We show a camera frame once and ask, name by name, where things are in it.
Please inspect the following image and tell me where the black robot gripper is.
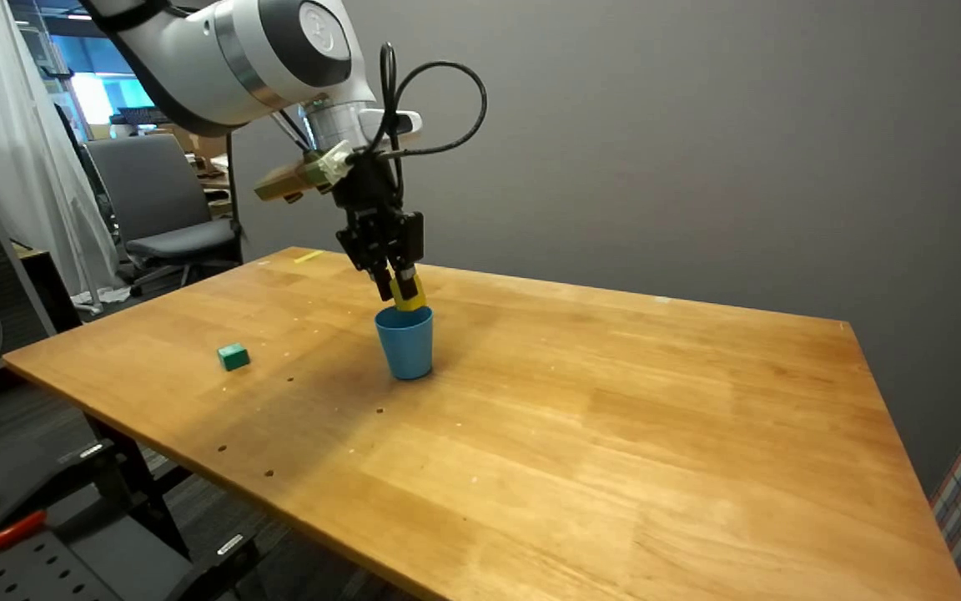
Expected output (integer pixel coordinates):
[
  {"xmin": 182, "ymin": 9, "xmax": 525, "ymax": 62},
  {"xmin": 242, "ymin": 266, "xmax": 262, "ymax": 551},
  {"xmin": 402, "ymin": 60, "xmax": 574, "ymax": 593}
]
[{"xmin": 332, "ymin": 146, "xmax": 432, "ymax": 306}]

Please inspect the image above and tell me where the yellow block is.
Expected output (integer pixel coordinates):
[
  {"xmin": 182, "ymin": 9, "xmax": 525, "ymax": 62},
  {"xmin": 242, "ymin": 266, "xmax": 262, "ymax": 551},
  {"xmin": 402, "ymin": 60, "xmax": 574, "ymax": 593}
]
[{"xmin": 391, "ymin": 286, "xmax": 432, "ymax": 318}]

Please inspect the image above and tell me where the light blue plastic cup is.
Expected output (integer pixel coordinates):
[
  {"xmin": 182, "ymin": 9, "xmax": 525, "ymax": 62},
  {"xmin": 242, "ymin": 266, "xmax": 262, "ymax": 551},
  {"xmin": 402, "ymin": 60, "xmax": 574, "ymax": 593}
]
[{"xmin": 374, "ymin": 305, "xmax": 437, "ymax": 385}]

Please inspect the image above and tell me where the green block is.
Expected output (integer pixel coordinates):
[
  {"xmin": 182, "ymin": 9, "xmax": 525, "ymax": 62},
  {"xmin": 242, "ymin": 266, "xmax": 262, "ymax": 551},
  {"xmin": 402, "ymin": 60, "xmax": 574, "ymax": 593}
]
[{"xmin": 213, "ymin": 342, "xmax": 254, "ymax": 373}]

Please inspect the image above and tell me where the grey office chair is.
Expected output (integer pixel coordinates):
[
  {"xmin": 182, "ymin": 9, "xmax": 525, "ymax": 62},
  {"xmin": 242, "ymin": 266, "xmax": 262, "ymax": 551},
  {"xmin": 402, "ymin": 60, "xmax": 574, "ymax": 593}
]
[{"xmin": 83, "ymin": 129, "xmax": 246, "ymax": 295}]

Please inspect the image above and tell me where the white curtain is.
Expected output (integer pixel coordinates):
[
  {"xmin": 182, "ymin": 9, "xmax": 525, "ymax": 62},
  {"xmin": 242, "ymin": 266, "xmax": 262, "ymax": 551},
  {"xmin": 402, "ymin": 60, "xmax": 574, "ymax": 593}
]
[{"xmin": 0, "ymin": 0, "xmax": 127, "ymax": 322}]

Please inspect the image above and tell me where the black perforated breadboard plate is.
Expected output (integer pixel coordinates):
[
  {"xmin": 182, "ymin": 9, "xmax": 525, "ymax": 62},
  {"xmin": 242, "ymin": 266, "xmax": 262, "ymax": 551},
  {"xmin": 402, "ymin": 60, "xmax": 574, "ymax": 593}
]
[{"xmin": 0, "ymin": 514, "xmax": 192, "ymax": 601}]

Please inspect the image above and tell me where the beige wrist camera mount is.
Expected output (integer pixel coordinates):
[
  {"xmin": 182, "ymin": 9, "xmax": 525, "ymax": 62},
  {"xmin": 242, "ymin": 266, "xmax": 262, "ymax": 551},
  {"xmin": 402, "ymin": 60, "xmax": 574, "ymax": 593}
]
[{"xmin": 251, "ymin": 149, "xmax": 356, "ymax": 208}]

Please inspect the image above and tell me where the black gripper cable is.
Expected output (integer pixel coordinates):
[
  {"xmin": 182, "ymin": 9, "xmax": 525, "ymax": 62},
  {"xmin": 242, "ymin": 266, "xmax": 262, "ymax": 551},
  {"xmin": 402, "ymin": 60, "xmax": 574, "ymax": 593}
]
[{"xmin": 374, "ymin": 40, "xmax": 491, "ymax": 161}]

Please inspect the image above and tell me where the black clamp with orange handle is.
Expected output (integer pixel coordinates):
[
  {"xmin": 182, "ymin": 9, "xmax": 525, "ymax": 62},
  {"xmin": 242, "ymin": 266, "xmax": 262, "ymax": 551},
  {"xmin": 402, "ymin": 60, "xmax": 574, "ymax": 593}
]
[{"xmin": 0, "ymin": 431, "xmax": 193, "ymax": 562}]

